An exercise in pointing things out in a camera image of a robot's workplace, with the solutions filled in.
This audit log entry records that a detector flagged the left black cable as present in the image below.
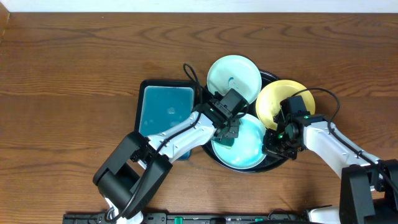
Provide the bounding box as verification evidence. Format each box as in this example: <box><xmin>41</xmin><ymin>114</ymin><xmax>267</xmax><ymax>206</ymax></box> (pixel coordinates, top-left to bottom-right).
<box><xmin>105</xmin><ymin>63</ymin><xmax>206</xmax><ymax>223</ymax></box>

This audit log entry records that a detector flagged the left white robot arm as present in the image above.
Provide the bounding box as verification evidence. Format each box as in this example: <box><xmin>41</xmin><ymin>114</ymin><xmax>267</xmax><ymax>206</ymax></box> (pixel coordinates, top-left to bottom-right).
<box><xmin>93</xmin><ymin>105</ymin><xmax>241</xmax><ymax>223</ymax></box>

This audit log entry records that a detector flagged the green yellow sponge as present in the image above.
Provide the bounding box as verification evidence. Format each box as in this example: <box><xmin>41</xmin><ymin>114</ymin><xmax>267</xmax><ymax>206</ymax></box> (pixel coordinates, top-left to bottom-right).
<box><xmin>215</xmin><ymin>138</ymin><xmax>234</xmax><ymax>149</ymax></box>

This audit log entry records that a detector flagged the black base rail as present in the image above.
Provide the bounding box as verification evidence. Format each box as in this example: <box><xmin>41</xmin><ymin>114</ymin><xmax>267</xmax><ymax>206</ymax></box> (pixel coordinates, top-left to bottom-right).
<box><xmin>62</xmin><ymin>212</ymin><xmax>309</xmax><ymax>224</ymax></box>

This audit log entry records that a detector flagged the yellow plate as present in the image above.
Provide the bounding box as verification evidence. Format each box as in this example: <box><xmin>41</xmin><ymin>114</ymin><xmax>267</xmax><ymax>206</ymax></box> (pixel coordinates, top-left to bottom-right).
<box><xmin>255</xmin><ymin>80</ymin><xmax>306</xmax><ymax>131</ymax></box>

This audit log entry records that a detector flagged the light blue plate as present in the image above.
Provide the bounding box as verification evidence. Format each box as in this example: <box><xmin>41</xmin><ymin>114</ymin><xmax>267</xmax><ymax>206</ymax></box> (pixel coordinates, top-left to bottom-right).
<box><xmin>211</xmin><ymin>114</ymin><xmax>266</xmax><ymax>170</ymax></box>
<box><xmin>207</xmin><ymin>55</ymin><xmax>262</xmax><ymax>104</ymax></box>

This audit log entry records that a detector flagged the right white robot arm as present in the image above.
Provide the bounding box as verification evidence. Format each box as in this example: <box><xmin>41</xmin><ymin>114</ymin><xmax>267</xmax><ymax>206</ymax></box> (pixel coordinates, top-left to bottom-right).
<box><xmin>264</xmin><ymin>112</ymin><xmax>397</xmax><ymax>223</ymax></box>

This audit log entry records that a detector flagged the black cable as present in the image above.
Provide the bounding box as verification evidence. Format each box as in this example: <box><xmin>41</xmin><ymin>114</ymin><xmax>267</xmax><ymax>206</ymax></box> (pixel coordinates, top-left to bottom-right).
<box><xmin>105</xmin><ymin>63</ymin><xmax>206</xmax><ymax>223</ymax></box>
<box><xmin>289</xmin><ymin>87</ymin><xmax>398</xmax><ymax>194</ymax></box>

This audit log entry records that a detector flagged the right black cable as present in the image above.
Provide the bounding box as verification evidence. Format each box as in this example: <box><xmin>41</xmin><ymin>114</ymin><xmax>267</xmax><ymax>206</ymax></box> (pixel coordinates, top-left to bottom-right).
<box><xmin>289</xmin><ymin>87</ymin><xmax>398</xmax><ymax>194</ymax></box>

